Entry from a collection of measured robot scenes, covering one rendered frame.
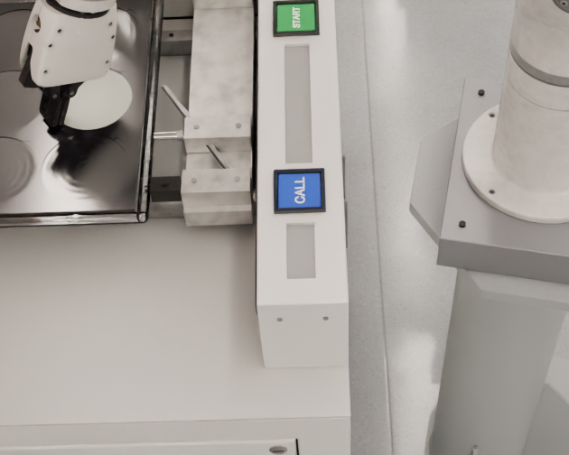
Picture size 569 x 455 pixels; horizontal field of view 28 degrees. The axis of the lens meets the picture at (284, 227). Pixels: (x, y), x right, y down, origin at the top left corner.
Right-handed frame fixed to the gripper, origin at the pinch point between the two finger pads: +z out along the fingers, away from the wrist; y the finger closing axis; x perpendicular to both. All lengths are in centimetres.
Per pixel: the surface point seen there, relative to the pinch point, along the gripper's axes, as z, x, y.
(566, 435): 47, -51, 78
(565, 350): 53, -35, 103
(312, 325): -2.0, -43.0, 5.8
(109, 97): -0.9, -1.2, 7.0
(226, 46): -6.3, -1.7, 23.3
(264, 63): -12.7, -13.5, 18.1
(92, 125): 0.8, -3.7, 3.4
